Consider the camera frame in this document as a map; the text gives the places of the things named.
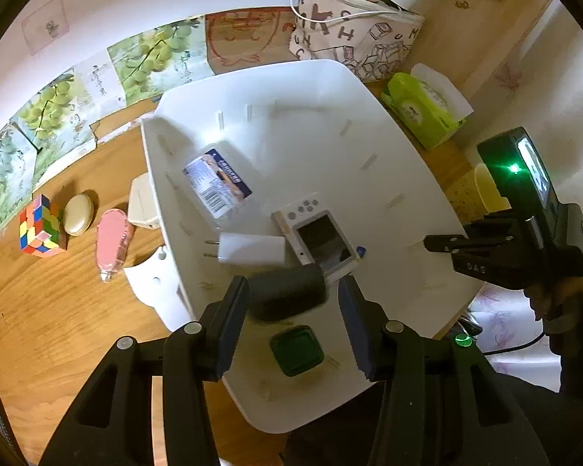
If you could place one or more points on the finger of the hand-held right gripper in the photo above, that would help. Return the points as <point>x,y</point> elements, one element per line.
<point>500,228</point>
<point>447,243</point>

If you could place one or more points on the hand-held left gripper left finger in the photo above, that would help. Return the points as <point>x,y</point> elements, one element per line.
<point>237,310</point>

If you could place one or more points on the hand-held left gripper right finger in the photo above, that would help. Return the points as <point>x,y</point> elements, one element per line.
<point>357,325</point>

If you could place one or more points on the black rounded case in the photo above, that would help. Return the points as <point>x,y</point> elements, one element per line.
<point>286,293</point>

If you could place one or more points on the white charger plug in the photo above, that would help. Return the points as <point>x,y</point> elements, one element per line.
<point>252,248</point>

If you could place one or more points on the green bottle with gold cap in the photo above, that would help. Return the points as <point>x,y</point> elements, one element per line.
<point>296,349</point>

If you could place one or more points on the white plastic gadget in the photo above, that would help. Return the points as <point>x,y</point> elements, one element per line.
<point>150,281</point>

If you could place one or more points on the white handheld game console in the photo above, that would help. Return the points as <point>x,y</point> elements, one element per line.
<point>316,233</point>

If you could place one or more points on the clear box with blue label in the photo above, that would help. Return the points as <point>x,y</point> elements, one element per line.
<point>218,182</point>

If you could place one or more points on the pink oval case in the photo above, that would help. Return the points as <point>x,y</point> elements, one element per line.
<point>112,240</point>

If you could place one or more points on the white plastic tray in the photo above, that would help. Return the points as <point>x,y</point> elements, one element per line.
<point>311,145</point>

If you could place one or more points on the round gold compact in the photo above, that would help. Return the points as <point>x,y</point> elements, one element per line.
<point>79,214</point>

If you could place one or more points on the multicoloured puzzle cube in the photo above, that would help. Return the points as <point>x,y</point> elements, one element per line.
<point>41,228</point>

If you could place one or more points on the person's right hand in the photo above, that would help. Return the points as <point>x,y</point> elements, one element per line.
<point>541,301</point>

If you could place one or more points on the cream bear mug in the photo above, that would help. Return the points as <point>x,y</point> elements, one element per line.
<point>488,191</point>

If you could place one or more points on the white floral cloth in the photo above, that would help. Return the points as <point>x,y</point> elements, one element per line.
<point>500,315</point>

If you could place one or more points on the green tissue pack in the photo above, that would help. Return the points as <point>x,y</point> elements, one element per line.
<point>420,111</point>

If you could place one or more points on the beige angular box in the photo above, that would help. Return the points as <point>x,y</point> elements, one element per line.
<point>143,204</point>

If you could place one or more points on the person's dark clothing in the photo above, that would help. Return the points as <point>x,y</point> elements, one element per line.
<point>466,427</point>

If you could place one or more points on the printed canvas bag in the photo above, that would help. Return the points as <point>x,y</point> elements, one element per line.
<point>364,43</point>

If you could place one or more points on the grape print flattened carton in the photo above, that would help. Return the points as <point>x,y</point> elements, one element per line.
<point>150,58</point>
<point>48,107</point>
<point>0,155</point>

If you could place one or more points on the brown cardboard with red drawing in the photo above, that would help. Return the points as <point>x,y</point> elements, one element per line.
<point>248,39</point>

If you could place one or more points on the pink framed wall sticker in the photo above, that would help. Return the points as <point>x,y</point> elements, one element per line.
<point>46,24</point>

